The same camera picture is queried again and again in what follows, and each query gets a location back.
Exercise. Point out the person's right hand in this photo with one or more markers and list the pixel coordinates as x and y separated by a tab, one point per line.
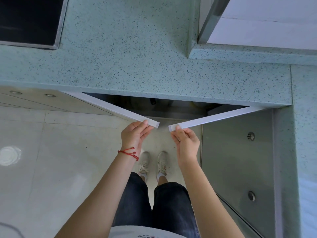
188	146

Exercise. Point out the person's left hand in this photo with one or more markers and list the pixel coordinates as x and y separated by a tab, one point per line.
131	138

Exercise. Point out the person's right thumb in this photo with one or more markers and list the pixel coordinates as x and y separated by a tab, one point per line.
175	138

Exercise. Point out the person's left thumb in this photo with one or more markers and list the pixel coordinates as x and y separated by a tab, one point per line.
147	135

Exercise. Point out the white cabinet door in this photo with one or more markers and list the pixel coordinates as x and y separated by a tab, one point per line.
218	118
111	107

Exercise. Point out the person's left forearm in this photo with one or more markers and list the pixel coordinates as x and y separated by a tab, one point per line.
99	195

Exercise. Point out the person's right forearm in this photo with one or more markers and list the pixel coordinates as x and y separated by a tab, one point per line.
210	203

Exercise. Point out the white right sneaker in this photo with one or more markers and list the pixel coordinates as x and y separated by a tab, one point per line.
162	163

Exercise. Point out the white sneaker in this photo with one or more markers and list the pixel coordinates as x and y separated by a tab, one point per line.
162	163
145	163

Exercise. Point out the white left sneaker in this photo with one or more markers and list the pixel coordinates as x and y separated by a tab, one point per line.
145	163

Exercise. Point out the small black plug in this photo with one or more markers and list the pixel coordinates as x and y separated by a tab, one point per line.
153	101

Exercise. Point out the stainless steel cabinet door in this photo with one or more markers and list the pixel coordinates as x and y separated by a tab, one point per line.
235	166

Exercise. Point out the dark blue jeans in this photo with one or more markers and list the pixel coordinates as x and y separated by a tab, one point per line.
170	208

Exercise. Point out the round metal vent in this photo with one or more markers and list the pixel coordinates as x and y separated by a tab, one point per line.
251	136

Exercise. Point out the round metal cabinet knob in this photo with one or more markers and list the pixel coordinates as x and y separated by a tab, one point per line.
251	196

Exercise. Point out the white shirt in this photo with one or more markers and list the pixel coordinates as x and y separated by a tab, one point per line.
146	232

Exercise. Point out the beige drawer front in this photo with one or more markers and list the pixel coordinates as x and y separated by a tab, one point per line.
49	102

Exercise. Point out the round metal drawer knob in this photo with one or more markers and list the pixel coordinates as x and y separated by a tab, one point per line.
15	92
50	95

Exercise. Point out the black glass cooktop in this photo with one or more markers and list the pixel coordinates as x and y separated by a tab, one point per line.
27	19

